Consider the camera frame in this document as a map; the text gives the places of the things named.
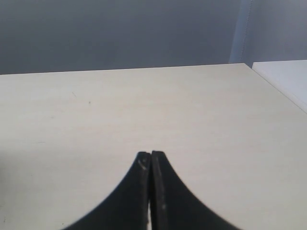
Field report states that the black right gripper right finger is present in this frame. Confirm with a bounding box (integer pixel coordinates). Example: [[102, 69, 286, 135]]
[[152, 151, 237, 230]]

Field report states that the white side table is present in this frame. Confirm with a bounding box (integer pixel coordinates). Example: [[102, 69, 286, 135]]
[[252, 60, 307, 111]]

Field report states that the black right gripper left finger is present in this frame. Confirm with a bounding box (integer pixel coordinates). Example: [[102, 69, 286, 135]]
[[65, 152, 151, 230]]

